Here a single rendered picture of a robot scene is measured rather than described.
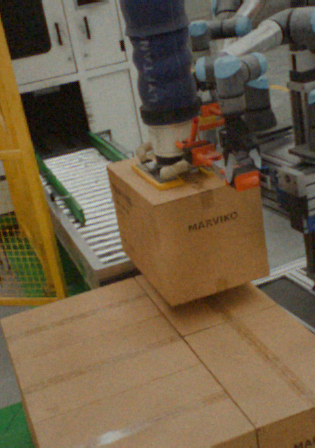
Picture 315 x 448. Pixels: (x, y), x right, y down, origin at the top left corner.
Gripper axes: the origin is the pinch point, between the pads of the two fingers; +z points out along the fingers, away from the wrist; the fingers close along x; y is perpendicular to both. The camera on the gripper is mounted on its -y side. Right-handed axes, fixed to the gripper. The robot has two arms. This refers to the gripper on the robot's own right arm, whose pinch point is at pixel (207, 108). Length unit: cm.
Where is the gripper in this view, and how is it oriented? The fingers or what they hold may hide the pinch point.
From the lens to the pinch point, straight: 309.9
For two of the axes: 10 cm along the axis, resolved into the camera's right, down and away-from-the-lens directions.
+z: 1.7, 9.2, 3.6
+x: 9.3, -2.7, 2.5
